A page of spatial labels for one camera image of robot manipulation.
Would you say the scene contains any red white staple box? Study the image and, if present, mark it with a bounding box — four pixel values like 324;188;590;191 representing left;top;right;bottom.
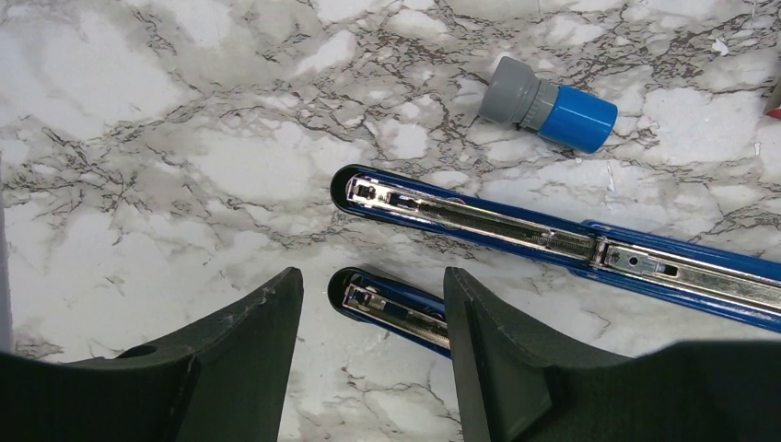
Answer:
763;77;781;120

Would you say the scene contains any grey blue small cylinder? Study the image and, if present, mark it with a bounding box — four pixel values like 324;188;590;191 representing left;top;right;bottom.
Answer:
477;56;618;154

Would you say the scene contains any blue black stapler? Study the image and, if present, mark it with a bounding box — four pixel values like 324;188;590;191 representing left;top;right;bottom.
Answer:
330;165;780;332

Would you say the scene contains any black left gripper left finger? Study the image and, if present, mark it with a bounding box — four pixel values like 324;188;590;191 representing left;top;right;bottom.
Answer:
1;267;304;441

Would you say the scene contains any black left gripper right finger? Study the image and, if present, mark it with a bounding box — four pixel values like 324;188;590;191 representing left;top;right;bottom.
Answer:
443;267;780;441

